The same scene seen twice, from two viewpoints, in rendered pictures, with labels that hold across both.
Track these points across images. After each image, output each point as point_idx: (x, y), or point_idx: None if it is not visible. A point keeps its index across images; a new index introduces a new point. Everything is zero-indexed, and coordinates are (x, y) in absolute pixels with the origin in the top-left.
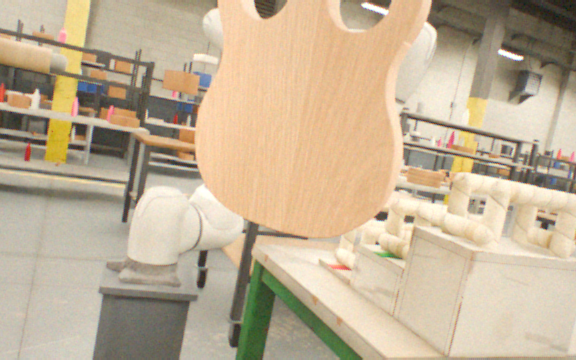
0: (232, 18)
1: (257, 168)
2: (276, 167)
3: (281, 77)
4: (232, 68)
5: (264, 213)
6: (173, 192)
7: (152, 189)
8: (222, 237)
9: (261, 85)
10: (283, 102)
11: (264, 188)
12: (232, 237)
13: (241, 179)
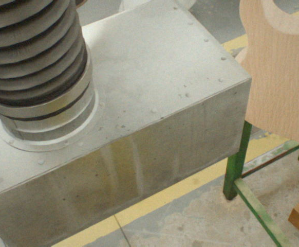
0: (257, 27)
1: (284, 114)
2: None
3: None
4: (258, 58)
5: (290, 134)
6: (147, 1)
7: (128, 3)
8: (188, 7)
9: (288, 73)
10: None
11: (291, 124)
12: (194, 1)
13: (270, 117)
